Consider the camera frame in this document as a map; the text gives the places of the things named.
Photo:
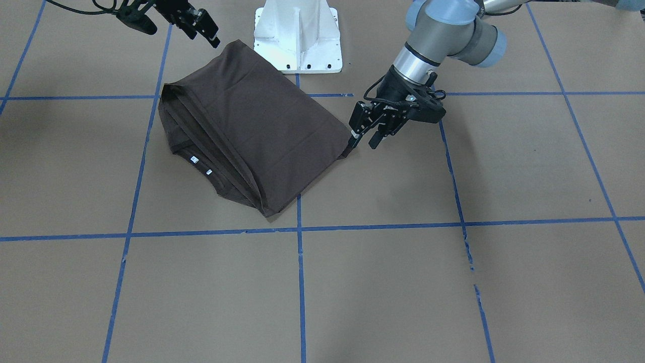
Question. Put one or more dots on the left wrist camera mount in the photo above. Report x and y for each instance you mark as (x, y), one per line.
(427, 104)

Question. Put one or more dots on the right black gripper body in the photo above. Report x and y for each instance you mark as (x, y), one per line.
(170, 11)

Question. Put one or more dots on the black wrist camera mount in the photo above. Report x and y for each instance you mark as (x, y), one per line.
(134, 15)

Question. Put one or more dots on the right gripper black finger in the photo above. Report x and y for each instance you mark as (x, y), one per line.
(200, 22)
(186, 25)

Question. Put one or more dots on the dark brown t-shirt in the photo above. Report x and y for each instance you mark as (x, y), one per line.
(258, 139)

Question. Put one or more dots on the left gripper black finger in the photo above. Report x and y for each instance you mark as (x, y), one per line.
(363, 119)
(387, 125)

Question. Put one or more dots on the white pedestal column base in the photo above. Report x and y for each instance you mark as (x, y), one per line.
(299, 37)

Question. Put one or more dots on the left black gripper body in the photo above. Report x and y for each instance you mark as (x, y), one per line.
(392, 91)

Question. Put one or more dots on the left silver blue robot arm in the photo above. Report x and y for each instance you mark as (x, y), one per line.
(438, 30)

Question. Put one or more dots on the brown paper table cover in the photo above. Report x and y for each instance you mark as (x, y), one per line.
(512, 231)

